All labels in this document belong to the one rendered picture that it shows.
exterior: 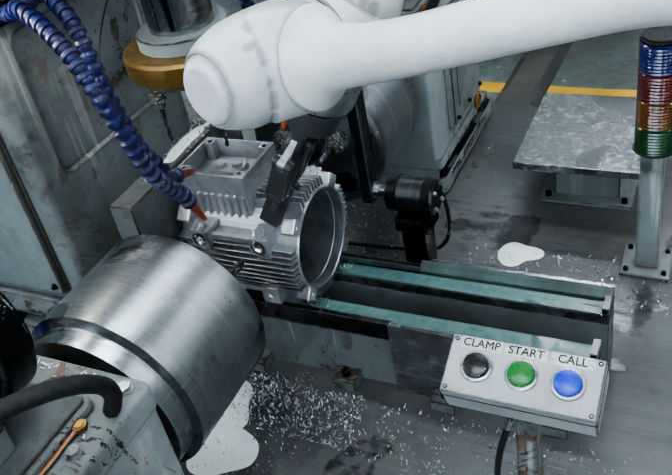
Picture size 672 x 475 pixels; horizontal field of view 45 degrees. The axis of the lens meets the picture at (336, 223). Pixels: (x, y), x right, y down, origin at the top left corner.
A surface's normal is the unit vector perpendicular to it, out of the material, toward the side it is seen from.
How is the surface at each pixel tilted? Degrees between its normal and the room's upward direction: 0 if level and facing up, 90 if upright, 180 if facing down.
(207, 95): 84
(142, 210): 90
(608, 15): 91
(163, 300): 32
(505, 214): 0
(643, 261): 90
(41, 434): 0
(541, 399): 23
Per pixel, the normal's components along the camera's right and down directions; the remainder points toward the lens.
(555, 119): -0.16, -0.80
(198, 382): 0.84, -0.07
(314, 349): -0.40, 0.59
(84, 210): 0.90, 0.11
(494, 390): -0.31, -0.51
